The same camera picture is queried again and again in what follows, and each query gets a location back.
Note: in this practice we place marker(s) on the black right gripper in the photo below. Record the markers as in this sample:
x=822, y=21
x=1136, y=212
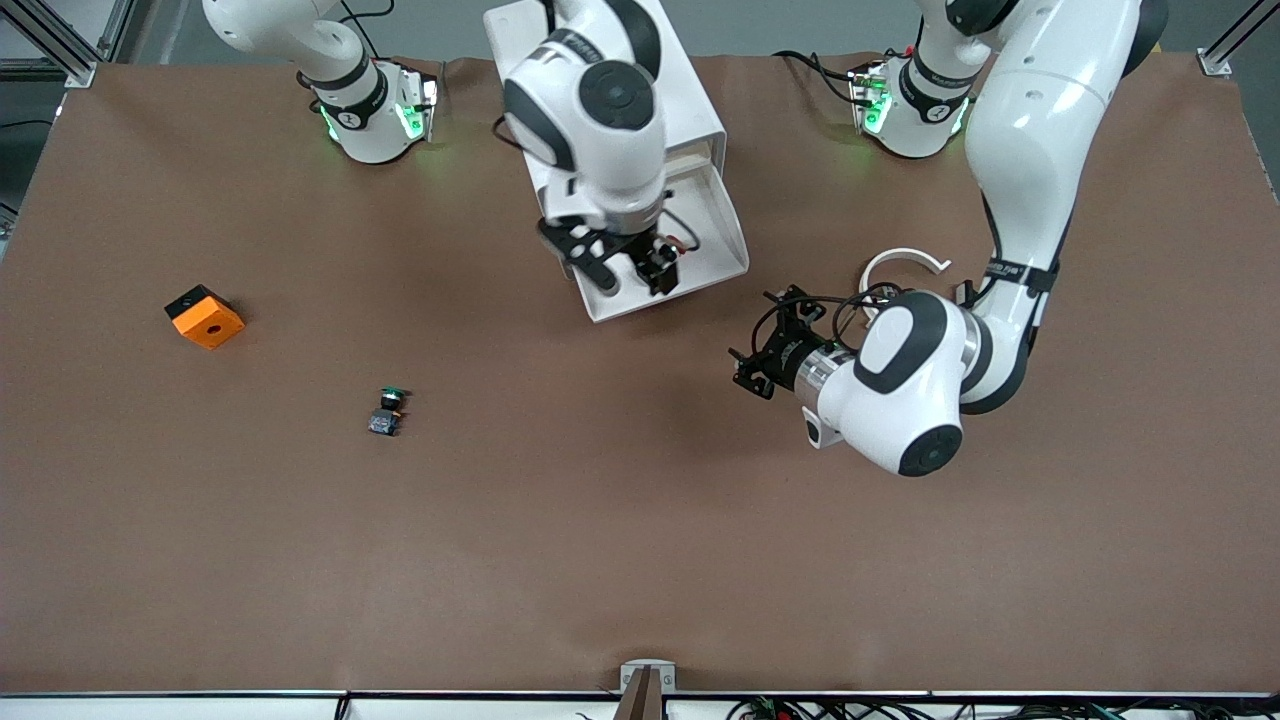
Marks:
x=652, y=252

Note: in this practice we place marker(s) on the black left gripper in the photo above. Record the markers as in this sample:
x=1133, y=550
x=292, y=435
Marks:
x=789, y=360

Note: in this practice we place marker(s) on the white plastic drawer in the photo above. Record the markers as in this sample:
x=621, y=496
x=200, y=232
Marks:
x=715, y=240

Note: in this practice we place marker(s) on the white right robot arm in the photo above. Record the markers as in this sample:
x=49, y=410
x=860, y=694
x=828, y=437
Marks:
x=600, y=170

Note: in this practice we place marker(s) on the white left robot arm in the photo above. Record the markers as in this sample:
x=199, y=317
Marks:
x=1040, y=120

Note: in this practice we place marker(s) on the white drawer cabinet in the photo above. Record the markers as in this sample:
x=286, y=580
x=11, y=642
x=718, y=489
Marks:
x=692, y=95

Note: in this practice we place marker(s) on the green push button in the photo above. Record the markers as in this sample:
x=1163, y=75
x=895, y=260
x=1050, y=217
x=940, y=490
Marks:
x=385, y=420

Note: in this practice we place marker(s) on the white curved plastic arc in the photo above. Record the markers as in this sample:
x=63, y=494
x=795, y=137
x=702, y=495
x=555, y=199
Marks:
x=905, y=252

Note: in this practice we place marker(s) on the small black clip component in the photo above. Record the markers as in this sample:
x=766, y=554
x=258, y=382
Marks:
x=963, y=293

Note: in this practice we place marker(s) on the brown table mat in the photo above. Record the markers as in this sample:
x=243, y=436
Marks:
x=640, y=500

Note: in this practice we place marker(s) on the brown tapered bar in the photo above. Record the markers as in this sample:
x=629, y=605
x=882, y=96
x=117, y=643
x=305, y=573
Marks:
x=640, y=705

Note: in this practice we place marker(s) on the grey metal bracket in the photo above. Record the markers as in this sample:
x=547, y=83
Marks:
x=632, y=668

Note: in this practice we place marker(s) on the orange and black switch box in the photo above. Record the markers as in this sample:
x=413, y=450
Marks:
x=210, y=325

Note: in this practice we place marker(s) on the aluminium frame profile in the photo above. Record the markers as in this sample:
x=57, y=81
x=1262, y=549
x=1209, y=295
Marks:
x=75, y=65
x=1215, y=62

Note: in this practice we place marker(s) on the white table edge rail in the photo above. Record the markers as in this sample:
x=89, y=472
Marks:
x=200, y=708

